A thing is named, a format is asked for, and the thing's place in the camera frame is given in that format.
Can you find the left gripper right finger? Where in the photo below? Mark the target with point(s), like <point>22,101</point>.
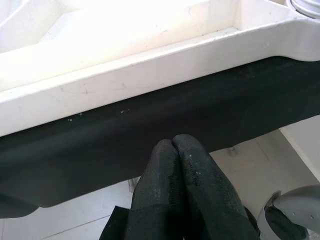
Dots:
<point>207,200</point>

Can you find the black tablecloth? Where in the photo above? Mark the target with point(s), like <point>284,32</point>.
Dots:
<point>100,155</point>

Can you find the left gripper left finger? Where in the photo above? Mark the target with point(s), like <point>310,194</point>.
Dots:
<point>155,195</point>

